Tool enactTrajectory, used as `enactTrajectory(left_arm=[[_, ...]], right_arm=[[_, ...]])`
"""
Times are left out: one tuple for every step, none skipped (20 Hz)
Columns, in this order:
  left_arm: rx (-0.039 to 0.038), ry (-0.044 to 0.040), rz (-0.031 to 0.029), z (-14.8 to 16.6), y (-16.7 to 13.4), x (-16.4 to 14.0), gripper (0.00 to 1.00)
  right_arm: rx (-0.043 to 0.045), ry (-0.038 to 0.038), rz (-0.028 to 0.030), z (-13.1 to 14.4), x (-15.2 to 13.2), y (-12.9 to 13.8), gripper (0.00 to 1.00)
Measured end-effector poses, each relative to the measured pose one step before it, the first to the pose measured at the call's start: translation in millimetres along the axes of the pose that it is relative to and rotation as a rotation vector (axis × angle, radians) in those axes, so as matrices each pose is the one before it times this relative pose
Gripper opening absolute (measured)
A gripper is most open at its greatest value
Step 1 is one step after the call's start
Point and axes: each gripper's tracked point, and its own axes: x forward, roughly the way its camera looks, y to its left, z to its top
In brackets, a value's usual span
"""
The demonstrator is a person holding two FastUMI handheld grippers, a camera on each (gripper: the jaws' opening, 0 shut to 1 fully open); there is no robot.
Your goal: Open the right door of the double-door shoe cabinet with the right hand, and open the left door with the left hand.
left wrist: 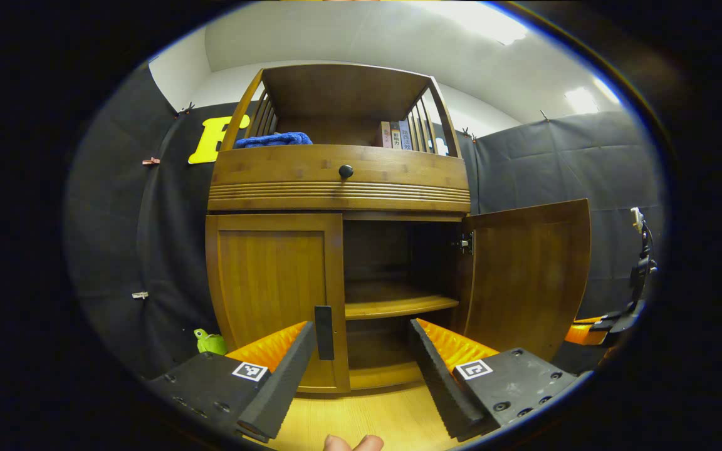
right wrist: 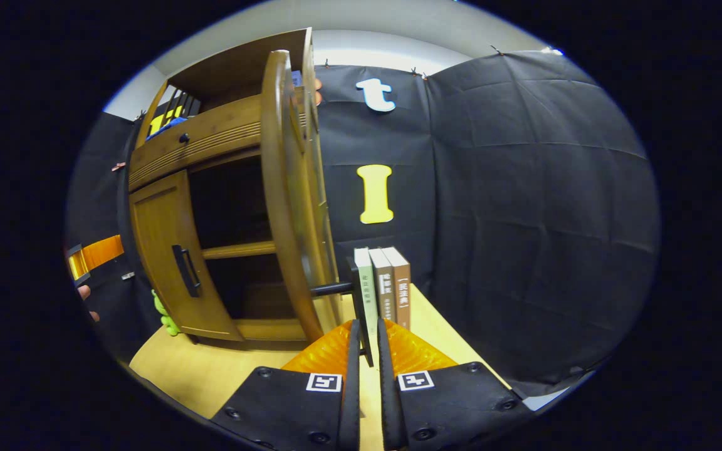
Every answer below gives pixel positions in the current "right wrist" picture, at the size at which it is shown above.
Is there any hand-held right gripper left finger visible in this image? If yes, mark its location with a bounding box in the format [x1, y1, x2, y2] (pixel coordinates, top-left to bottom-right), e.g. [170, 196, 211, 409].
[211, 319, 362, 451]

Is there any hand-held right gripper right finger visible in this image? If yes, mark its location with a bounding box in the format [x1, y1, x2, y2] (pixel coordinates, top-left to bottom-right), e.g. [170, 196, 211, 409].
[377, 318, 534, 451]

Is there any wooden cabinet door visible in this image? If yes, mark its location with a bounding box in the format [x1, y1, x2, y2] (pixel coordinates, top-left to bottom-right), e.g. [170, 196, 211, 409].
[129, 169, 244, 342]
[261, 50, 343, 344]

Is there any black door handle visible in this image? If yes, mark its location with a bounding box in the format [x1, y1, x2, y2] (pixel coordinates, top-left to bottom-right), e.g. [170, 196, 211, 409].
[172, 244, 202, 298]
[311, 257, 374, 367]

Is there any wooden double-door shoe cabinet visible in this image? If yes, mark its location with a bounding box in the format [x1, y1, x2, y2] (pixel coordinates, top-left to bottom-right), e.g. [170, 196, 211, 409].
[126, 27, 343, 345]

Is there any wooden cabinet drawer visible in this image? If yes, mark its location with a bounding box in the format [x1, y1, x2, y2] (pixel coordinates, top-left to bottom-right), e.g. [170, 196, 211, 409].
[128, 94, 264, 192]

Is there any green toy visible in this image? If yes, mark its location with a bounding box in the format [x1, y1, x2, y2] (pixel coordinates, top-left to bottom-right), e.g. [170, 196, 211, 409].
[151, 289, 181, 337]

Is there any brown book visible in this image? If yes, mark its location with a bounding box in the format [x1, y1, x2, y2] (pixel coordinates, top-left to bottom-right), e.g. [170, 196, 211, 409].
[381, 246, 412, 331]

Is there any white and green book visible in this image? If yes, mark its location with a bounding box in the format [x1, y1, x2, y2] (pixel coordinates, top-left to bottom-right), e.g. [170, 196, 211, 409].
[353, 247, 379, 345]

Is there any blue cloth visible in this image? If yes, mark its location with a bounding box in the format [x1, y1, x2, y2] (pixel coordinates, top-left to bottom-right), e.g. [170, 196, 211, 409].
[145, 117, 187, 142]

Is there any black backdrop cloth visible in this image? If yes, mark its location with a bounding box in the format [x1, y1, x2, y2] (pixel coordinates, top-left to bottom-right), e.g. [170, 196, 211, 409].
[65, 50, 661, 398]

